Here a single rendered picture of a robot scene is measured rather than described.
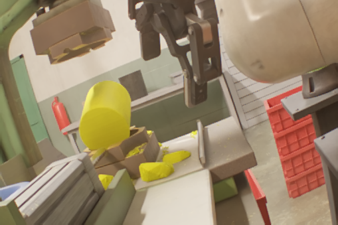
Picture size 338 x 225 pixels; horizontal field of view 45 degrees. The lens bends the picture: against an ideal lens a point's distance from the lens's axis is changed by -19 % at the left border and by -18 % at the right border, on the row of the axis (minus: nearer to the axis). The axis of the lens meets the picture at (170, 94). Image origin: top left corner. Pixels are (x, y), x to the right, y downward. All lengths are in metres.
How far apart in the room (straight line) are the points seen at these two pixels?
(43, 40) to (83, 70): 5.62
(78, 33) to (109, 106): 0.11
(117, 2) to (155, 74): 1.08
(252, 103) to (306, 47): 5.51
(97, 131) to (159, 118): 5.49
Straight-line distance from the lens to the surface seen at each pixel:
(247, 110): 6.06
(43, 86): 6.39
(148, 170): 0.52
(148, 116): 6.11
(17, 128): 0.67
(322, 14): 0.55
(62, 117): 6.13
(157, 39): 0.54
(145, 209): 0.42
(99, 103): 0.62
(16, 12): 0.66
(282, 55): 0.56
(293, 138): 2.83
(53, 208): 0.30
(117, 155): 0.57
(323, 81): 1.09
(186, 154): 0.59
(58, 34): 0.58
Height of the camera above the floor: 1.11
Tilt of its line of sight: 4 degrees down
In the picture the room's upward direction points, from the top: 21 degrees counter-clockwise
